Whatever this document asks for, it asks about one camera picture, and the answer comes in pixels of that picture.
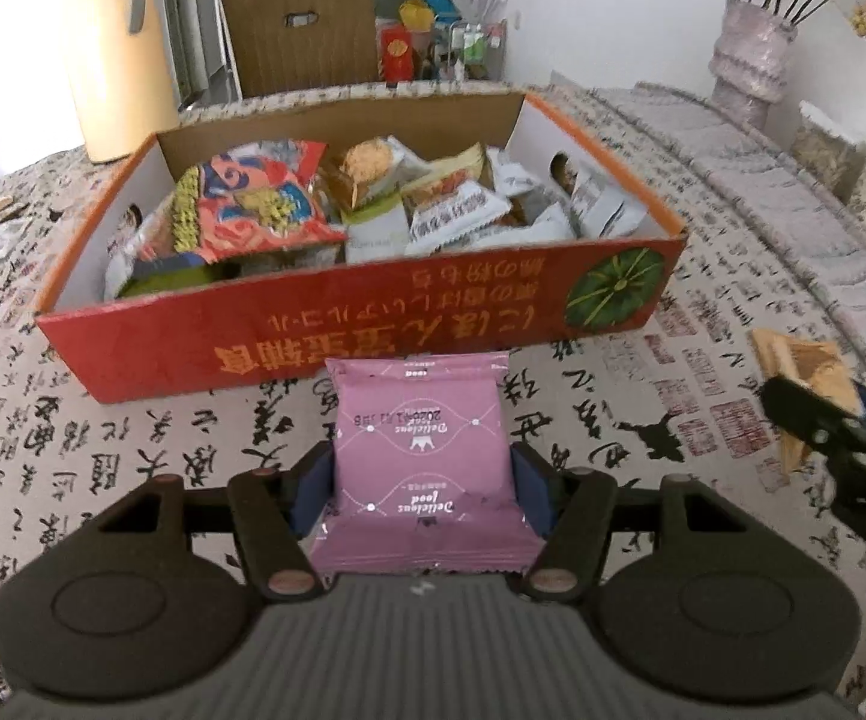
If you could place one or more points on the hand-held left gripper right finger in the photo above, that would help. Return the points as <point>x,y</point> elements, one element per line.
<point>532,491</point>

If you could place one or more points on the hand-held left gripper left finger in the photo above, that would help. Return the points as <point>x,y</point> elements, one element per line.
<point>313,495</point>

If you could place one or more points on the tan snack packet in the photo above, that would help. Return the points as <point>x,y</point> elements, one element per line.
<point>796,360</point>

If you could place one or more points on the pink snack packet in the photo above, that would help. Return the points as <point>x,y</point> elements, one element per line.
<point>418,465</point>

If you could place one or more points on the red orange cardboard box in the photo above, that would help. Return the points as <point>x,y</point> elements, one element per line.
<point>403,307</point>

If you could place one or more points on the heap of mixed snacks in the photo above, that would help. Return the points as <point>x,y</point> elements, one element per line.
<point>463,210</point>

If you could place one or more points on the calligraphy print tablecloth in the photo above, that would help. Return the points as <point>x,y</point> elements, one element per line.
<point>140,450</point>

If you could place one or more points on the glass jar white lid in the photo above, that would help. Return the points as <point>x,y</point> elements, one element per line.
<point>826,154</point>

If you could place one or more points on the red patterned snack bag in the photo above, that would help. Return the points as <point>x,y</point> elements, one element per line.
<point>253,195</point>

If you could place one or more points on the pink ribbed vase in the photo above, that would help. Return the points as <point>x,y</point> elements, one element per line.
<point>751,60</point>

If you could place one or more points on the green white carton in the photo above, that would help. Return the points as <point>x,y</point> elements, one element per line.
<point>475,49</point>

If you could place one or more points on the brown cardboard carton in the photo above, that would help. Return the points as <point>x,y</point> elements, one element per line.
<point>298,45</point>

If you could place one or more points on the red gift box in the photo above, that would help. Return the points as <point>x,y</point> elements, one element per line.
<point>397,52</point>

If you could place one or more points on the yellow thermos jug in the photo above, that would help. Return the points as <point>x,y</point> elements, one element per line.
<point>117,75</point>

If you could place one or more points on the yellow bag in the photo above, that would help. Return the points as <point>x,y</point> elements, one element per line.
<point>415,15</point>

